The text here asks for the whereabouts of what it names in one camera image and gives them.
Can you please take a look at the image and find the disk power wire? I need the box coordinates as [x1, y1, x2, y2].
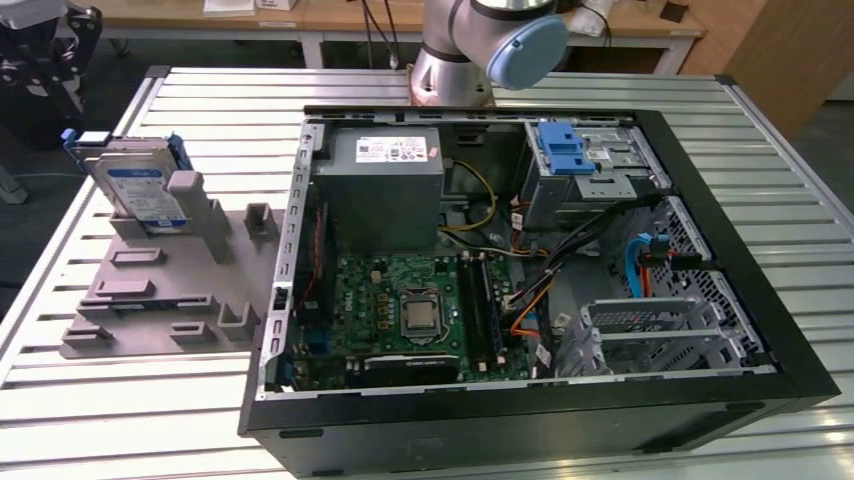
[637, 249, 706, 299]

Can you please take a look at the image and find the metal optical drive cage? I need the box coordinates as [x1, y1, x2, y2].
[522, 119, 672, 232]

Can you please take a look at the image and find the grey power supply unit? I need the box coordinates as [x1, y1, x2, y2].
[313, 124, 448, 256]

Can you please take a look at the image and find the black PC case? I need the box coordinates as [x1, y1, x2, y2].
[238, 103, 841, 480]

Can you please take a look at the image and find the orange wire bundle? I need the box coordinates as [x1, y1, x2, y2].
[510, 307, 544, 341]

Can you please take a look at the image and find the blue plastic drive latch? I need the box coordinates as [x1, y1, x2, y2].
[536, 122, 601, 176]

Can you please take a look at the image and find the black RAM stick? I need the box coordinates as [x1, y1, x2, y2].
[480, 255, 508, 369]

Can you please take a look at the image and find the silver CPU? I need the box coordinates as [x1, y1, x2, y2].
[404, 299, 440, 337]

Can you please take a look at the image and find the metal disk bay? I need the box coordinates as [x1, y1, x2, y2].
[578, 297, 753, 376]

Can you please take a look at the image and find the black graphics card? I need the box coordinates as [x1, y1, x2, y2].
[346, 352, 462, 386]

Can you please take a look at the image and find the wooden cabinet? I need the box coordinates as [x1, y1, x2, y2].
[684, 0, 854, 139]

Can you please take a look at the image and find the green motherboard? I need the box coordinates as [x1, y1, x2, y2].
[293, 252, 542, 391]

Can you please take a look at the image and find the white plastic bag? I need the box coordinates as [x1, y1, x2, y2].
[566, 0, 613, 37]

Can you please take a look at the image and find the grey parts rack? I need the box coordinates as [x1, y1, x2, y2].
[59, 171, 289, 360]

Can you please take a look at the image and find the hard disk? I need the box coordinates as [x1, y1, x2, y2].
[61, 128, 195, 236]

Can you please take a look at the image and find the wooden desk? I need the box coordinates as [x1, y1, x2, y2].
[0, 0, 709, 76]

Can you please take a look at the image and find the black cable bundle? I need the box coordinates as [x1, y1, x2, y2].
[504, 193, 673, 314]

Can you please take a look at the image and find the white black wire bundle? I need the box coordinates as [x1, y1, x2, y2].
[440, 232, 556, 259]

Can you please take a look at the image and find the blue data wire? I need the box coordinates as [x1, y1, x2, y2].
[625, 231, 672, 302]

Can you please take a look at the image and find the yellow wire bundle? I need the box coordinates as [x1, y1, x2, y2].
[437, 158, 501, 234]

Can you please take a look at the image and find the CPU socket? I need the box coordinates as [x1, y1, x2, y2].
[398, 288, 448, 347]

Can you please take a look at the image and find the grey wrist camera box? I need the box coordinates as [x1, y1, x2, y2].
[0, 0, 67, 29]

